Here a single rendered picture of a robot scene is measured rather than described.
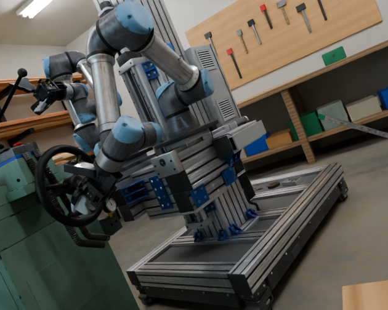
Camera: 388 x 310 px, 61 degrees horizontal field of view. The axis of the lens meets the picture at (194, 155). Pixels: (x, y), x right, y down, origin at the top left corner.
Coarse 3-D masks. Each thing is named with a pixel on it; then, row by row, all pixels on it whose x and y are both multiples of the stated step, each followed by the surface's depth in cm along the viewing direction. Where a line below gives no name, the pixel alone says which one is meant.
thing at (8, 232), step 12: (36, 204) 117; (60, 204) 126; (12, 216) 108; (24, 216) 112; (36, 216) 116; (48, 216) 120; (0, 228) 103; (12, 228) 107; (24, 228) 110; (36, 228) 114; (0, 240) 102; (12, 240) 105
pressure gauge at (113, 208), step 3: (111, 198) 143; (105, 201) 140; (108, 201) 141; (111, 201) 143; (114, 201) 144; (105, 204) 139; (108, 204) 140; (114, 204) 143; (105, 207) 139; (108, 207) 140; (111, 207) 141; (114, 207) 143; (105, 210) 140; (108, 210) 140; (111, 210) 141; (114, 210) 142; (108, 213) 142; (111, 213) 143; (111, 216) 142
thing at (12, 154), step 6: (30, 144) 114; (36, 144) 119; (12, 150) 107; (18, 150) 109; (24, 150) 111; (30, 150) 113; (0, 156) 109; (6, 156) 108; (12, 156) 107; (18, 156) 108; (0, 162) 110; (6, 162) 109
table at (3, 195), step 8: (56, 176) 117; (64, 176) 120; (32, 184) 108; (48, 184) 113; (0, 192) 107; (8, 192) 110; (16, 192) 106; (24, 192) 105; (32, 192) 107; (0, 200) 106; (8, 200) 108
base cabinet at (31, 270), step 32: (96, 224) 139; (0, 256) 101; (32, 256) 109; (64, 256) 120; (96, 256) 133; (0, 288) 104; (32, 288) 106; (64, 288) 115; (96, 288) 127; (128, 288) 143
